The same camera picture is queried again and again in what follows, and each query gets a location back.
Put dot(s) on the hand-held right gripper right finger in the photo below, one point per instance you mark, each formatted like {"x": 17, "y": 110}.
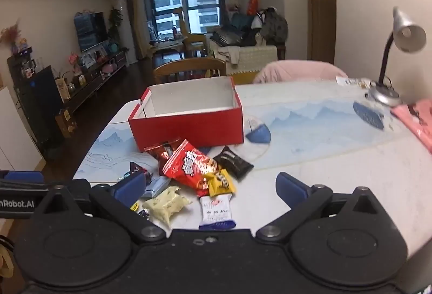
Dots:
{"x": 290, "y": 187}

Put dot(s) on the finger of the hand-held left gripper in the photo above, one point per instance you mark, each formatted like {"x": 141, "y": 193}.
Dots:
{"x": 23, "y": 176}

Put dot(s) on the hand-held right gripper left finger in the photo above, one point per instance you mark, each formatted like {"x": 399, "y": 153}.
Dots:
{"x": 130, "y": 188}

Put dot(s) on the dark brown snack packet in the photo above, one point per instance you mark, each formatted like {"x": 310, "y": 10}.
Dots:
{"x": 137, "y": 167}

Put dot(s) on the light blue snack packet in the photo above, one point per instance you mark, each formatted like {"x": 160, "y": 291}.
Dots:
{"x": 157, "y": 186}

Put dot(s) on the cream yellow snack packet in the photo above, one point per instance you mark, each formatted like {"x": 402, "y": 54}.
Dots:
{"x": 165, "y": 204}

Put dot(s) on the shiny copper snack packet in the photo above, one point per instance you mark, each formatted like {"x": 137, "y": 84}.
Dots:
{"x": 158, "y": 152}

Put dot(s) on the black gold snack packet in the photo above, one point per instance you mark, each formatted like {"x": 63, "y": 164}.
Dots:
{"x": 233, "y": 162}

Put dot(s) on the red checkered snack packet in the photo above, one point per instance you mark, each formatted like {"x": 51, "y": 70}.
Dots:
{"x": 189, "y": 165}

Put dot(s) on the white blue-striped snack packet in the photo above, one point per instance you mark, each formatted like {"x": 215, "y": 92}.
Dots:
{"x": 216, "y": 213}

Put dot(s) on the red cardboard box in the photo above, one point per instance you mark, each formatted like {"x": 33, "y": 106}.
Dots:
{"x": 192, "y": 125}

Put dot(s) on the white cabinet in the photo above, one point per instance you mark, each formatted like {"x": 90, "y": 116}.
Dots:
{"x": 13, "y": 135}

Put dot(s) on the yellow brown gift box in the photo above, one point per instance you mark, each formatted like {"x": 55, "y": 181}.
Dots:
{"x": 67, "y": 122}

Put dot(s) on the black tall cabinet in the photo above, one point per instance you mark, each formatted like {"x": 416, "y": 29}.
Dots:
{"x": 33, "y": 101}

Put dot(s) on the dark wooden TV cabinet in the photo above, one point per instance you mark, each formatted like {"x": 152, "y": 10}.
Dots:
{"x": 98, "y": 79}

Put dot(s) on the pink padded chair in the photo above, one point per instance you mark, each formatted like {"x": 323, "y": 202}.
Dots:
{"x": 300, "y": 71}

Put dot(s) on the wooden chair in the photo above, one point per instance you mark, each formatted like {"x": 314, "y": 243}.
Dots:
{"x": 190, "y": 68}

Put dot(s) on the beige covered sofa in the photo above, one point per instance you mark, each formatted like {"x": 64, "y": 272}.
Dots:
{"x": 251, "y": 56}

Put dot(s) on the pink plastic packet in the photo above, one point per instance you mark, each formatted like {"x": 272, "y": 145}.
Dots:
{"x": 416, "y": 121}

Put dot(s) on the flat television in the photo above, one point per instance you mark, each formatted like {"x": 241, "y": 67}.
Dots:
{"x": 91, "y": 30}

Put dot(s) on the grey backpack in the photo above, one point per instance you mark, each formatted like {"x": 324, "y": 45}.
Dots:
{"x": 274, "y": 27}

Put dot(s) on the yellow chair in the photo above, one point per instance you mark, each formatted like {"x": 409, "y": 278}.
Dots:
{"x": 195, "y": 39}

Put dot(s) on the white standing air conditioner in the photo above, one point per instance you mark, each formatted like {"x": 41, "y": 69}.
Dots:
{"x": 122, "y": 23}

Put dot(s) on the wooden door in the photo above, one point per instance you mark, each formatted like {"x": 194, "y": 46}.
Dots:
{"x": 320, "y": 3}

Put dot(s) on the large window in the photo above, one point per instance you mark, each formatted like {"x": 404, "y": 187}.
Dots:
{"x": 184, "y": 7}

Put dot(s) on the silver desk lamp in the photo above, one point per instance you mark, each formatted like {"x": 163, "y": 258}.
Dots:
{"x": 406, "y": 34}

